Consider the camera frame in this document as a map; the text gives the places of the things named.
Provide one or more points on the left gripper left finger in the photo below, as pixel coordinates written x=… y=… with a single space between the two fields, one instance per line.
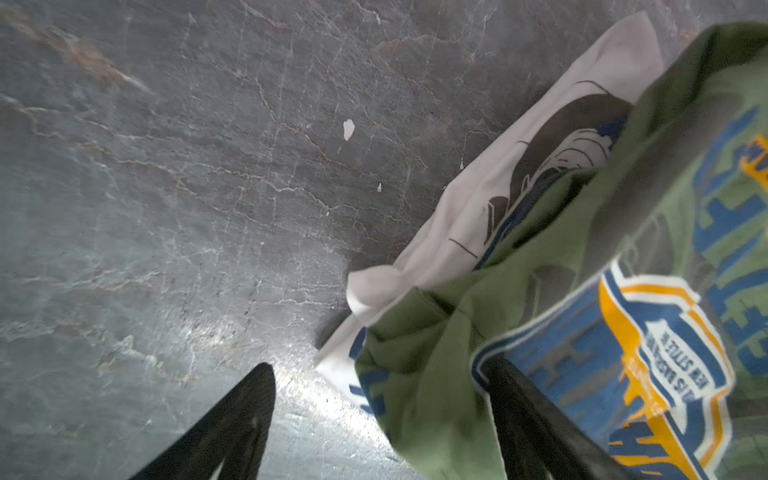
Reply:
x=229 y=441

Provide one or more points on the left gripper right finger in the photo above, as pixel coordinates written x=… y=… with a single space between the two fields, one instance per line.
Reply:
x=537 y=440

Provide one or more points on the green tank top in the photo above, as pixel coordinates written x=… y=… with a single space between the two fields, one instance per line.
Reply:
x=632 y=295

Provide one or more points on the white tank top navy trim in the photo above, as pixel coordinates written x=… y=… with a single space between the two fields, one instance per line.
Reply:
x=575 y=125

